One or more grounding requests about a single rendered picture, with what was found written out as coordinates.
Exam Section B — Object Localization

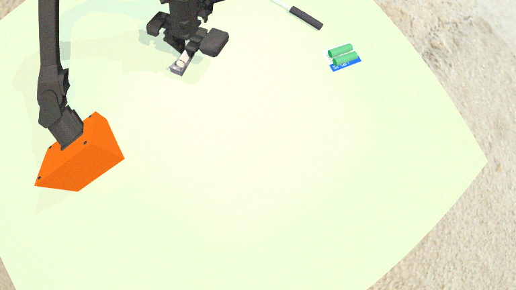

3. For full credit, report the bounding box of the white and green battery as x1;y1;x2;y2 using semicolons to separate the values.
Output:
177;50;189;67

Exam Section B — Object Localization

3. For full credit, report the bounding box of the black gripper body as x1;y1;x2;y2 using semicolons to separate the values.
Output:
146;6;229;58

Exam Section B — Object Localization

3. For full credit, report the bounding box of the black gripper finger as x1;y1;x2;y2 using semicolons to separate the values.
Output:
185;42;199;58
163;37;186;54

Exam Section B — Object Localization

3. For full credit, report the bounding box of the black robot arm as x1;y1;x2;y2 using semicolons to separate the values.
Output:
37;0;226;151

